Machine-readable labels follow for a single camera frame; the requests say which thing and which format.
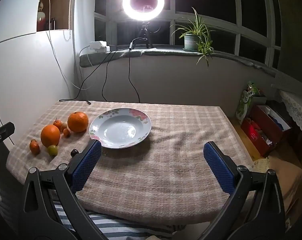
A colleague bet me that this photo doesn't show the small mandarin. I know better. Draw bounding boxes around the small mandarin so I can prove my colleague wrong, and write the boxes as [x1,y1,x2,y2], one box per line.
[29,139,40,155]

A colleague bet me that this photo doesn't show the large oval orange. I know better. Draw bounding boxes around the large oval orange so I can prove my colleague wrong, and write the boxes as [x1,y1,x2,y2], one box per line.
[40,125,60,147]

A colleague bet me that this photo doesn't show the green round fruit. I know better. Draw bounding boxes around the green round fruit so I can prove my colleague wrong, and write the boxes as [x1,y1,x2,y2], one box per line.
[47,145,58,157]

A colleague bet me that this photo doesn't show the mandarin with stem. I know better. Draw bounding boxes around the mandarin with stem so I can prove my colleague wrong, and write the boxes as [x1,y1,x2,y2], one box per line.
[53,119,62,130]

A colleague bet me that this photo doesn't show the small brown longan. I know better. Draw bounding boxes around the small brown longan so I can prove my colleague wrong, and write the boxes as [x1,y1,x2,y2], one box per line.
[60,123,67,132]

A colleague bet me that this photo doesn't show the small orange kumquat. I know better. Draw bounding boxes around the small orange kumquat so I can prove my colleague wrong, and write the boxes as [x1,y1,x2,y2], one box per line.
[63,128,71,138]

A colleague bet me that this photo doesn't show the dark plum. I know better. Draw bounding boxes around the dark plum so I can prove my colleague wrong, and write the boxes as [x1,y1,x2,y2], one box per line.
[71,149,79,157]

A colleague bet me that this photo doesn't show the large round orange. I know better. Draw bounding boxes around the large round orange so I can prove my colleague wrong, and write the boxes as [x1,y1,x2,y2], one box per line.
[67,112,89,133]

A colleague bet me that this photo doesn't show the striped fabric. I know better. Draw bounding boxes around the striped fabric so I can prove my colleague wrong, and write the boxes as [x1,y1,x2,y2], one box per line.
[53,199,174,240]

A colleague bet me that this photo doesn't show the red box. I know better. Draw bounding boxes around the red box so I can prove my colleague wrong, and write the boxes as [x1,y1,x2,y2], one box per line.
[241,105,291,157]

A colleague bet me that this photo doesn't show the plaid beige tablecloth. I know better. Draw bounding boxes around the plaid beige tablecloth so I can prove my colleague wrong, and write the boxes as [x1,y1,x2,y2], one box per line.
[6,100,254,225]

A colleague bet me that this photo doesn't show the lace white cloth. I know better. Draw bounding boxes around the lace white cloth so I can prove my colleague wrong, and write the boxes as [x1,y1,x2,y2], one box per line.
[279,90,302,131]

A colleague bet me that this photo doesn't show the grey sill cloth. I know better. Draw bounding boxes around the grey sill cloth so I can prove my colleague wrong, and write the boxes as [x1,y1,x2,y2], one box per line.
[79,48,277,77]

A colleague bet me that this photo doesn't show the green snack bag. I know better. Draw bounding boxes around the green snack bag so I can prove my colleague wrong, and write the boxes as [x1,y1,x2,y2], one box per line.
[236,81,261,124]

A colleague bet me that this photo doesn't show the floral white plate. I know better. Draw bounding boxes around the floral white plate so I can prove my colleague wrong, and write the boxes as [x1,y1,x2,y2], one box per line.
[89,108,152,149]

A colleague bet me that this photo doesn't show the red white jar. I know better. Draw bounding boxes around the red white jar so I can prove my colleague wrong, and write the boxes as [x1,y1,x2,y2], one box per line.
[37,11,46,31]

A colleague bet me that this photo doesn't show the white power strip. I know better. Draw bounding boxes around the white power strip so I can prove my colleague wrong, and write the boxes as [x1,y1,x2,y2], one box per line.
[89,41,110,53]

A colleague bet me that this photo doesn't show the potted spider plant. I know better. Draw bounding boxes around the potted spider plant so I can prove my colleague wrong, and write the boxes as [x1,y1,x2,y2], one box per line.
[172,7,214,67]

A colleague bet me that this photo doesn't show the black cable on table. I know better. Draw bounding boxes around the black cable on table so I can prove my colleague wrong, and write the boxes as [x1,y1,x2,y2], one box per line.
[58,51,117,106]

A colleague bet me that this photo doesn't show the black hanging cable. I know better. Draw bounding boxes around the black hanging cable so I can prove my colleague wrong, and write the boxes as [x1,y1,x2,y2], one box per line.
[101,51,118,103]

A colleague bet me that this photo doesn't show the ring light cable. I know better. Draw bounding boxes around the ring light cable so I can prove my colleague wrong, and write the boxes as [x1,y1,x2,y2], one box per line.
[127,37,149,104]

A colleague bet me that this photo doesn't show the white cable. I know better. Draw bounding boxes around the white cable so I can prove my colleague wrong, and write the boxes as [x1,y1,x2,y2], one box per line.
[45,0,97,91]

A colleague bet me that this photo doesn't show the ring light tripod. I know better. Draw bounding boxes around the ring light tripod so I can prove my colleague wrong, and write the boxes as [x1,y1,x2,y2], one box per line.
[139,22,153,49]

